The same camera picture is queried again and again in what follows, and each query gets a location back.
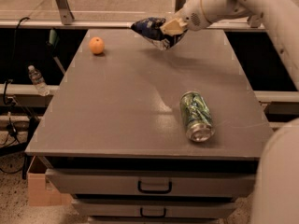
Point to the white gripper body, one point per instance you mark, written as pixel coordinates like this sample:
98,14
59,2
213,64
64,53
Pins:
191,17

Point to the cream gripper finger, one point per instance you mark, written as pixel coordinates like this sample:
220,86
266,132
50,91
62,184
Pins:
176,26

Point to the blue chip bag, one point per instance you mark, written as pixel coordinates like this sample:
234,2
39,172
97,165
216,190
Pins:
149,29

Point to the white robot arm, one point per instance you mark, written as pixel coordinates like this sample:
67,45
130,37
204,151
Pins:
276,192

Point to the orange fruit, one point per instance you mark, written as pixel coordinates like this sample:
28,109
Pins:
96,45

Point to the green soda can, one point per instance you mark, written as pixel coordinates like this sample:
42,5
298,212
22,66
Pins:
196,117

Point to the clear plastic water bottle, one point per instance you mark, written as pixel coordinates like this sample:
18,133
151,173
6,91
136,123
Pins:
38,81

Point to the upper grey drawer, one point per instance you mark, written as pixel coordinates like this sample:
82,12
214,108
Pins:
151,183

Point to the grey drawer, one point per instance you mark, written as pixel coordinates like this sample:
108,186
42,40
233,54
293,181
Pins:
151,183
155,209

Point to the lower grey drawer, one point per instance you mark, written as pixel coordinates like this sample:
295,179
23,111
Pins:
155,209

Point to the cardboard box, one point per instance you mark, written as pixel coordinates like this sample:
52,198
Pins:
40,191

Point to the left metal bracket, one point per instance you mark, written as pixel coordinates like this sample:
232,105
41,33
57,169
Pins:
66,15

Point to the green handled tool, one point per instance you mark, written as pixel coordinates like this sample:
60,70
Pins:
52,45

